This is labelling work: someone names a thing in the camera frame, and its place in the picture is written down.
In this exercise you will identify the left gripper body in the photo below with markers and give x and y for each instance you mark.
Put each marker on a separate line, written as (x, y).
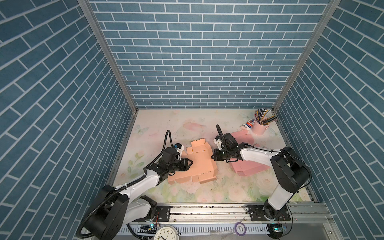
(174, 167)

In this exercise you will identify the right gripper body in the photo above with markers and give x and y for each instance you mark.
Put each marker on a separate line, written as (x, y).
(227, 151)

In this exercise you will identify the orange paper box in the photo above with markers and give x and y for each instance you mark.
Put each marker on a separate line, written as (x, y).
(204, 169)

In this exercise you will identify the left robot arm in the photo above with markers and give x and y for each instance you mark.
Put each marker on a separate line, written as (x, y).
(115, 207)

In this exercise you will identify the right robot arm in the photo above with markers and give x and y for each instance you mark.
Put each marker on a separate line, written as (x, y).
(291, 172)

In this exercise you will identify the pink paper box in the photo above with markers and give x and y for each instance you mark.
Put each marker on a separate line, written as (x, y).
(250, 162)

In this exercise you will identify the pink pencil cup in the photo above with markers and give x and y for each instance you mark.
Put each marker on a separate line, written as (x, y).
(258, 129)

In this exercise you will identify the coloured pencils bundle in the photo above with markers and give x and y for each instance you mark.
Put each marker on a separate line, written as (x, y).
(265, 116)

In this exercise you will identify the white analog clock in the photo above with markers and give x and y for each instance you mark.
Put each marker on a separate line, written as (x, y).
(167, 233)

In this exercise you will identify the purple tape roll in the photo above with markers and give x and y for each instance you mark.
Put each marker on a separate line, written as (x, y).
(240, 229)

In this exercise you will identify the green lit circuit board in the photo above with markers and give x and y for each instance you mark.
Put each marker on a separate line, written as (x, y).
(276, 231)

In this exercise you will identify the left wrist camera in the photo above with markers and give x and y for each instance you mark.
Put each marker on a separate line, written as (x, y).
(179, 147)

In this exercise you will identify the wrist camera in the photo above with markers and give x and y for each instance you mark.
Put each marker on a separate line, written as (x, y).
(179, 147)
(219, 143)

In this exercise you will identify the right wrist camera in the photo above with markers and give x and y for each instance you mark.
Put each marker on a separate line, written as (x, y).
(219, 143)

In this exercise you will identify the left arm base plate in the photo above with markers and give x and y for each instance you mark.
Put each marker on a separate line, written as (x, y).
(158, 215)

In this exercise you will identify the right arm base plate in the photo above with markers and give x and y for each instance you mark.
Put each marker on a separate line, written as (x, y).
(260, 213)

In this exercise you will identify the aluminium rail frame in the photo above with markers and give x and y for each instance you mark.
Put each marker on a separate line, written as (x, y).
(310, 221)

